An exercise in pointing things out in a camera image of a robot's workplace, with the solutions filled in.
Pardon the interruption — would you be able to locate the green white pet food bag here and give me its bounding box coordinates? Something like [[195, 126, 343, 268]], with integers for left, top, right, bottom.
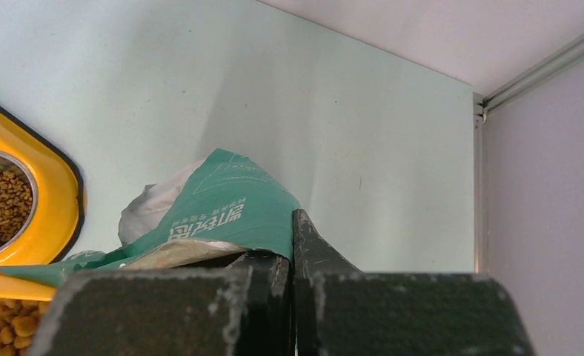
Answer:
[[0, 149, 299, 287]]

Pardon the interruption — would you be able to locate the brown pet food kibble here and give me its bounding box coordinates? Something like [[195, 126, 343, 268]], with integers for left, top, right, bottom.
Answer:
[[0, 167, 50, 355]]

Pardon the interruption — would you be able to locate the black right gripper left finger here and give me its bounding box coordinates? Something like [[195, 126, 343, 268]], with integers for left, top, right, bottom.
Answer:
[[30, 251, 293, 355]]

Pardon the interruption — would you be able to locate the yellow plastic scoop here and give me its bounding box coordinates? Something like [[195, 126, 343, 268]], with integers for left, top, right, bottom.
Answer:
[[0, 274, 56, 301]]

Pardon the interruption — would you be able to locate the yellow double pet bowl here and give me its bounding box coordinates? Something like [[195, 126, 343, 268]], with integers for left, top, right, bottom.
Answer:
[[0, 106, 85, 266]]

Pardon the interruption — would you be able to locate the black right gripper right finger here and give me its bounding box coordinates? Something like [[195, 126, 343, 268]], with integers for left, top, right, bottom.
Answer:
[[293, 209, 535, 355]]

